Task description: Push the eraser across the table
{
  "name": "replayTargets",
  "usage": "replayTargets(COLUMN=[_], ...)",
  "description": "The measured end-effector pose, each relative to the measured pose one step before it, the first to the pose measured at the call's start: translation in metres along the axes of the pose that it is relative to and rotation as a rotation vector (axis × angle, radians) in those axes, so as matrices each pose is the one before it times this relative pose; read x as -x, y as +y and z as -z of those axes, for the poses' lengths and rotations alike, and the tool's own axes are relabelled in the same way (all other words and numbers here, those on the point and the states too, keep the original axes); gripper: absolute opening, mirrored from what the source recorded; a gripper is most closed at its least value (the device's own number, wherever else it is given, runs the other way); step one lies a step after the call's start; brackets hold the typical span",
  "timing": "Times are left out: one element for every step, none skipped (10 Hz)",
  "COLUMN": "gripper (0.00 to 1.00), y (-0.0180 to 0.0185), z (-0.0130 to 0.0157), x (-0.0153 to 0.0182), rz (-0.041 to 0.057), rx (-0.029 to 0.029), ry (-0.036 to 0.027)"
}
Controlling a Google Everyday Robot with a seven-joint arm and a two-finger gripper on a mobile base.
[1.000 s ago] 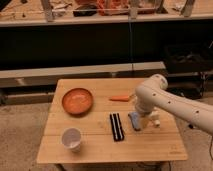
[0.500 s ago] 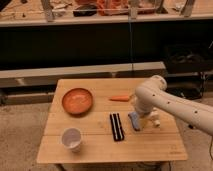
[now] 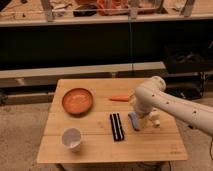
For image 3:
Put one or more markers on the wooden table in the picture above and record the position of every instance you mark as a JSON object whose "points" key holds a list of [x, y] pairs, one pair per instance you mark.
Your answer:
{"points": [[98, 146]]}

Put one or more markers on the white plastic bottle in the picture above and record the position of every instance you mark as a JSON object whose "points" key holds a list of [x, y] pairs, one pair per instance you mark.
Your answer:
{"points": [[154, 117]]}

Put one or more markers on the black striped eraser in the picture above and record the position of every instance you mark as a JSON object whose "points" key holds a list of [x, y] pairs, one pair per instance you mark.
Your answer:
{"points": [[116, 126]]}

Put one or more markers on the long wooden shelf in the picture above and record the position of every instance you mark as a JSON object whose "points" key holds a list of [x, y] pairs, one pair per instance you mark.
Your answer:
{"points": [[71, 12]]}

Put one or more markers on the orange wooden bowl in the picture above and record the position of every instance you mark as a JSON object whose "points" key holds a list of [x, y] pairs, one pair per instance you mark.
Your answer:
{"points": [[77, 101]]}

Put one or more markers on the orange carrot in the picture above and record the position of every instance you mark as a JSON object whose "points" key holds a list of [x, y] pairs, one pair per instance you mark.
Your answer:
{"points": [[121, 98]]}

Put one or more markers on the orange object on shelf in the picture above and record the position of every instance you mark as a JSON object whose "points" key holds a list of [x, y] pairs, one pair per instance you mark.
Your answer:
{"points": [[112, 7]]}

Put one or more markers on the white paper cup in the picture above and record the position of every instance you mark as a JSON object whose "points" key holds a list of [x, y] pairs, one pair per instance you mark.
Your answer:
{"points": [[71, 139]]}

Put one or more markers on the yellowish wooden pusher tool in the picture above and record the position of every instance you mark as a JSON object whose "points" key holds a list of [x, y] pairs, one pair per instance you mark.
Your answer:
{"points": [[143, 122]]}

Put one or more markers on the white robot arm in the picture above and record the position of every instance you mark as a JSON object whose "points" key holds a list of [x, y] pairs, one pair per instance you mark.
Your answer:
{"points": [[151, 94]]}

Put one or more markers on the blue sponge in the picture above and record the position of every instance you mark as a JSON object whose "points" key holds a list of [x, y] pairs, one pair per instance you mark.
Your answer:
{"points": [[134, 121]]}

